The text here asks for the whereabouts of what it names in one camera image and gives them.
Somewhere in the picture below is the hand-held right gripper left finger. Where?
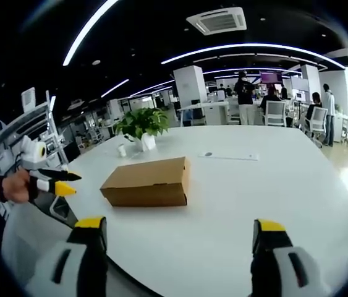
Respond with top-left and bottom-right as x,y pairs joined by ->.
27,215 -> 109,297

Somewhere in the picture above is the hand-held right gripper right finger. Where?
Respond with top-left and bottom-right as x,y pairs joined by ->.
249,218 -> 331,297

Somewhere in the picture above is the brown cardboard shoe box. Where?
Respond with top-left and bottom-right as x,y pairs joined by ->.
100,156 -> 192,207

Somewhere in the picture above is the person's left hand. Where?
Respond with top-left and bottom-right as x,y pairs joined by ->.
0,169 -> 38,204

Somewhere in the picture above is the white metal shelving rack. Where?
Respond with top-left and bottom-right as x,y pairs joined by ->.
0,87 -> 69,174

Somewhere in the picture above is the black wristband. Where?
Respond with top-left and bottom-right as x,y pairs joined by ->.
0,175 -> 9,204

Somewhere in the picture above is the white plant pot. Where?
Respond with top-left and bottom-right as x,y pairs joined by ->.
134,133 -> 157,152

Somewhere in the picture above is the green potted plant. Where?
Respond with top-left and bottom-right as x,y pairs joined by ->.
112,107 -> 171,144

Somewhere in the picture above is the white mesh office chair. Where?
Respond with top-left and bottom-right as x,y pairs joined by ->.
263,100 -> 287,127
303,106 -> 329,149

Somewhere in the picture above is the white office desk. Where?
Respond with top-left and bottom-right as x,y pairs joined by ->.
177,100 -> 231,127

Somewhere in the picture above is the purple monitor screen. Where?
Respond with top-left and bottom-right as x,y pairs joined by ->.
259,71 -> 283,84

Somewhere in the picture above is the ceiling air conditioner vent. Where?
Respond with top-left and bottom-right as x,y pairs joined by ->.
185,6 -> 248,36

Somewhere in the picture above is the white table cable cover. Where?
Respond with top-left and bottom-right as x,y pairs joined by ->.
197,150 -> 260,161

